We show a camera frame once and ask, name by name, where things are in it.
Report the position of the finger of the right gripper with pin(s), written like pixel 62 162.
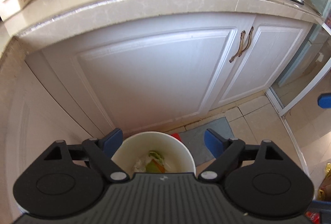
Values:
pixel 324 101

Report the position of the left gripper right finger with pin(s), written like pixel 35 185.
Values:
pixel 226 153

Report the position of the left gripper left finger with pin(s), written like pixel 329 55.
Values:
pixel 100 153

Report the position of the wrinkled green cabbage leaf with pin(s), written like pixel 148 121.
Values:
pixel 153 155

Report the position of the white trash bucket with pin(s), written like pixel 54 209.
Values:
pixel 132 155

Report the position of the grey floor mat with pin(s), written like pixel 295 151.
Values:
pixel 199 141

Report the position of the orange peel scrap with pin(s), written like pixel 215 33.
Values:
pixel 158 167

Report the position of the white cabinet door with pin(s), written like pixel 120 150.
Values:
pixel 149 73

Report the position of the bronze stove cabinet handle right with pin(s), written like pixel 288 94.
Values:
pixel 249 40

